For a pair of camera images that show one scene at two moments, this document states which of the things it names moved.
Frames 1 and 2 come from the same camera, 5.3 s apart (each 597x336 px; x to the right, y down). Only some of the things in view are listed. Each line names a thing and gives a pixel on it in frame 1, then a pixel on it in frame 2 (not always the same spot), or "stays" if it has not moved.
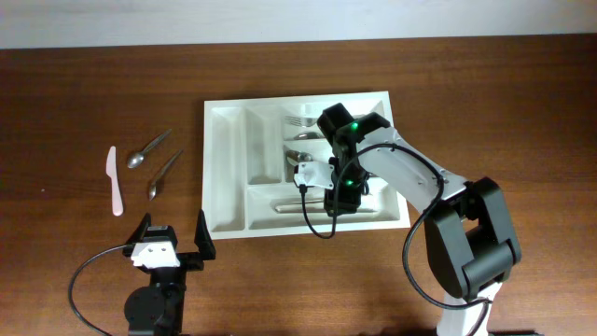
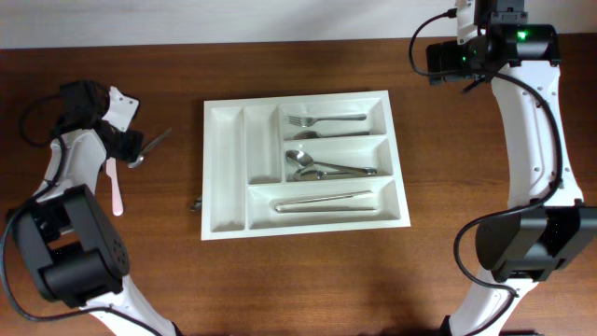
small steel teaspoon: x=135 y=160 stays
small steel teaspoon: x=153 y=186 → x=198 y=203
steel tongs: x=313 y=205 stays
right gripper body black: x=346 y=183 → x=457 y=59
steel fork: x=301 y=121 stays
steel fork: x=308 y=135 stays
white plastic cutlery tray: x=251 y=150 stays
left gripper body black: x=189 y=261 → x=128 y=147
